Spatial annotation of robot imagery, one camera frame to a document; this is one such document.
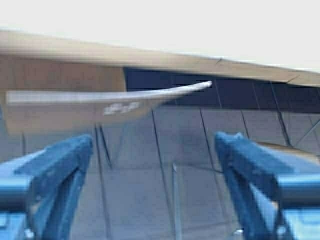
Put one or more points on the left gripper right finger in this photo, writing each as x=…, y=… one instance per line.
x=251, y=175

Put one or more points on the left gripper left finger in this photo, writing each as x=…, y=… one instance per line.
x=57, y=176

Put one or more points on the long wooden window counter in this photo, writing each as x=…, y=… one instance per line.
x=38, y=46

